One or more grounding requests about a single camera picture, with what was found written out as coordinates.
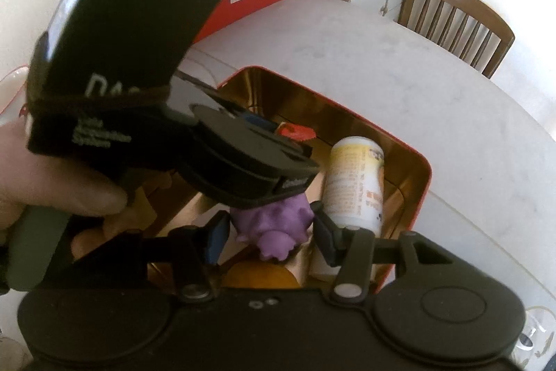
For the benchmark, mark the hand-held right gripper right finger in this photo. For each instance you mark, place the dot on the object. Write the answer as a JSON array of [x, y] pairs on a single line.
[[323, 236]]

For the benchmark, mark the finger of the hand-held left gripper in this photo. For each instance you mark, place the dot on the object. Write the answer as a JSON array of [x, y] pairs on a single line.
[[256, 119]]

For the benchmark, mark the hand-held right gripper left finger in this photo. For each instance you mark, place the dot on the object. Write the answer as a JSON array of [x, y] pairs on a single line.
[[215, 240]]

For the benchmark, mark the red orange candy packet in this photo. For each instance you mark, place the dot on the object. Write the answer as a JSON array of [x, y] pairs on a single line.
[[297, 131]]

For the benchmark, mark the purple spiky toy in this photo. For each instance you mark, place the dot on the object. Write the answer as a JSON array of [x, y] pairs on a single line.
[[273, 227]]

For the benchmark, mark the orange ball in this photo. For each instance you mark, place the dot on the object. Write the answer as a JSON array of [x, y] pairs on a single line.
[[260, 277]]

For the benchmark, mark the yellow white bottle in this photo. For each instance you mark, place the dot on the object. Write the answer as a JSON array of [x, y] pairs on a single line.
[[352, 179]]

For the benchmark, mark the red tin box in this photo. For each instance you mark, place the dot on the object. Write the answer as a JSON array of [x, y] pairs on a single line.
[[391, 162]]

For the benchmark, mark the person's left hand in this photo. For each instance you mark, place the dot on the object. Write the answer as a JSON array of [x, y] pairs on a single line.
[[56, 184]]

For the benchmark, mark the clear glass item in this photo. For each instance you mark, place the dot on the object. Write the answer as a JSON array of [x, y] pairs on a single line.
[[536, 332]]

